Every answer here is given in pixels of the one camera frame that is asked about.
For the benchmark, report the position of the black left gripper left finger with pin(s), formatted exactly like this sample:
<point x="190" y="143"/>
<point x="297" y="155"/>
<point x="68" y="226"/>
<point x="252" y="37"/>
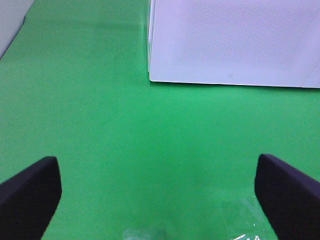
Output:
<point x="29" y="200"/>

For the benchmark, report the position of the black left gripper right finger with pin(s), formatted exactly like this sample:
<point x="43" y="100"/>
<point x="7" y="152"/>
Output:
<point x="289" y="198"/>

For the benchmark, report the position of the white microwave door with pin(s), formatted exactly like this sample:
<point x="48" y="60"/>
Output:
<point x="233" y="42"/>

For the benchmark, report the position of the clear plastic film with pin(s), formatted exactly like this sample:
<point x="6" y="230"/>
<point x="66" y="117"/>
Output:
<point x="236" y="219"/>

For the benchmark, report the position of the green table cloth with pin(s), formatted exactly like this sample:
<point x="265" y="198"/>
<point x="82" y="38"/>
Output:
<point x="134" y="153"/>

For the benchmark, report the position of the white microwave oven body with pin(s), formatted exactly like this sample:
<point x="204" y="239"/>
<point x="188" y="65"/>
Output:
<point x="313" y="81"/>

